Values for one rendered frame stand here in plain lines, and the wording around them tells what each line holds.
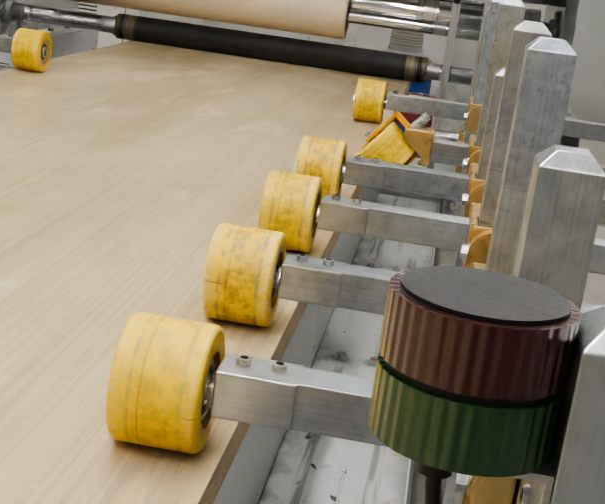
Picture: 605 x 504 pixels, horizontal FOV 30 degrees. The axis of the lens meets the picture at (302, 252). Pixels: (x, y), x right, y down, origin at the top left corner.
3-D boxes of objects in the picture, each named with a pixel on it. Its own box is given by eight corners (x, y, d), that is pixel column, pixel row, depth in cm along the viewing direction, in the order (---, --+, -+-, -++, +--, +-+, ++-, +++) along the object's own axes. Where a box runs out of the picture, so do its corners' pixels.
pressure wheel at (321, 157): (335, 192, 136) (337, 212, 144) (346, 131, 138) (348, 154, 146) (287, 184, 137) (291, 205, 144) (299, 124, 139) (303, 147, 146)
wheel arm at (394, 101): (631, 144, 210) (635, 125, 209) (634, 147, 206) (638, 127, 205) (367, 104, 215) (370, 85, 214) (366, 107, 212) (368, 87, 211)
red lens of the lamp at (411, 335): (559, 346, 38) (572, 285, 38) (576, 414, 33) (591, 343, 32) (385, 317, 39) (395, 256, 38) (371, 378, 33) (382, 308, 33)
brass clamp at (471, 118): (493, 126, 216) (498, 100, 215) (495, 136, 203) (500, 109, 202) (461, 121, 216) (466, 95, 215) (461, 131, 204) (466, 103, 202)
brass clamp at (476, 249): (515, 255, 120) (523, 209, 119) (520, 290, 107) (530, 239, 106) (457, 246, 121) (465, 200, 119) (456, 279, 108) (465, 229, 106)
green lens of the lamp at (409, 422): (546, 414, 39) (558, 355, 38) (559, 492, 33) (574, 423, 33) (375, 384, 40) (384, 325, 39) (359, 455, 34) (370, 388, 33)
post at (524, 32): (466, 479, 119) (550, 23, 107) (466, 494, 116) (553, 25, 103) (433, 473, 120) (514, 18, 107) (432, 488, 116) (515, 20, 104)
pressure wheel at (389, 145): (378, 179, 170) (418, 144, 168) (375, 189, 162) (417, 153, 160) (352, 150, 169) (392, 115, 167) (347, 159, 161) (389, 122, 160)
